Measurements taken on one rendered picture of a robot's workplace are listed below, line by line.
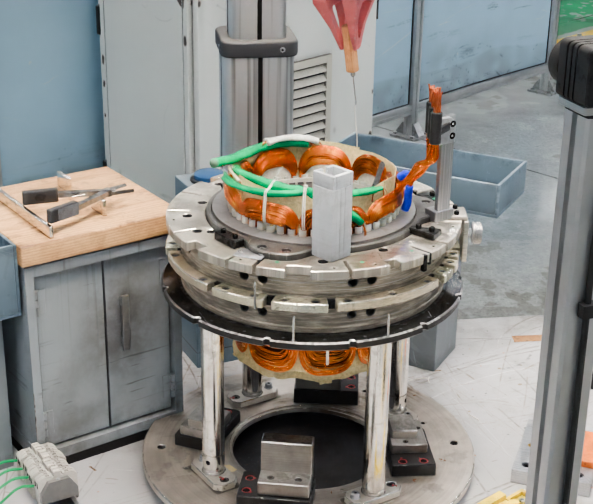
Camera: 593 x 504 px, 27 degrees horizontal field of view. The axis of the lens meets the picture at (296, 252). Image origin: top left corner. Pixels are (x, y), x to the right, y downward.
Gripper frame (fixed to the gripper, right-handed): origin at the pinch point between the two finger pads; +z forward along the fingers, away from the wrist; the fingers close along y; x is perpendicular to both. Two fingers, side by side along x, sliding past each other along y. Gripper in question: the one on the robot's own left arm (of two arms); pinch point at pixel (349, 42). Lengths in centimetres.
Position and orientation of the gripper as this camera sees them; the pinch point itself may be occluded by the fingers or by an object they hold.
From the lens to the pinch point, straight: 159.7
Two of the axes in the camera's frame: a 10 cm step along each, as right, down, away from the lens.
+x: 4.5, -4.3, 7.9
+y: 8.9, 1.2, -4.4
